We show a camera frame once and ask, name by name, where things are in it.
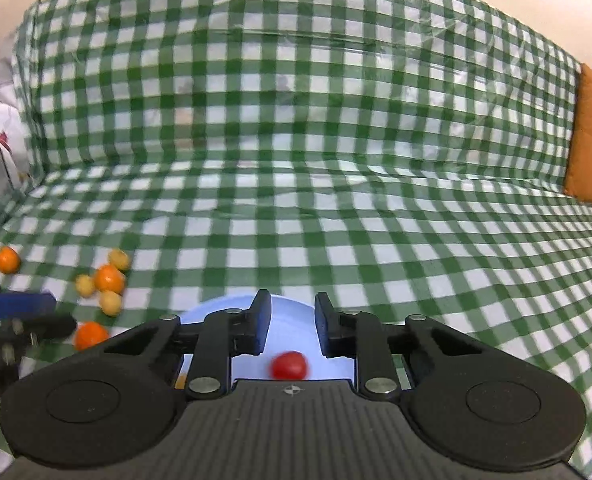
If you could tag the yellow longan back left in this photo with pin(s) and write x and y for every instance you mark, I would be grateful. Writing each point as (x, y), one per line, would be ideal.
(85, 285)

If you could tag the light blue plate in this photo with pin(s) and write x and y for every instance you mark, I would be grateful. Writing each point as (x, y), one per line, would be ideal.
(292, 328)

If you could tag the green white checkered cloth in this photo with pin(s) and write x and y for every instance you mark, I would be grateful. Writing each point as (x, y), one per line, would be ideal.
(400, 155)

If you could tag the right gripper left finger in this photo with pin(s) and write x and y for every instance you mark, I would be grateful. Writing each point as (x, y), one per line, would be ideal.
(215, 342)

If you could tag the far left orange mandarin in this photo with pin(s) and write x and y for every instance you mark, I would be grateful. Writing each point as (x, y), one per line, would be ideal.
(10, 261)

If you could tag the near orange mandarin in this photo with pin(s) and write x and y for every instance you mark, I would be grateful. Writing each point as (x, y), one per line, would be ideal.
(88, 335)

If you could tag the orange mandarin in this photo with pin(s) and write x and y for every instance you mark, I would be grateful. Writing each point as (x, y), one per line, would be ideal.
(88, 335)
(108, 278)
(10, 261)

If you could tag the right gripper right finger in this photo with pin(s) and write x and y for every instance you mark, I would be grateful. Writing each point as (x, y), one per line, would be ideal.
(360, 337)

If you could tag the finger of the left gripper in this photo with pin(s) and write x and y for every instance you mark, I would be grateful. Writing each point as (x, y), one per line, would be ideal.
(23, 332)
(23, 304)

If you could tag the red cherry tomato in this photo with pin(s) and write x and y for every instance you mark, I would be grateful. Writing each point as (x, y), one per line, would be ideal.
(289, 365)

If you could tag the centre orange mandarin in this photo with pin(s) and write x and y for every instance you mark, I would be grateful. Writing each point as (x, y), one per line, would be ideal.
(108, 278)

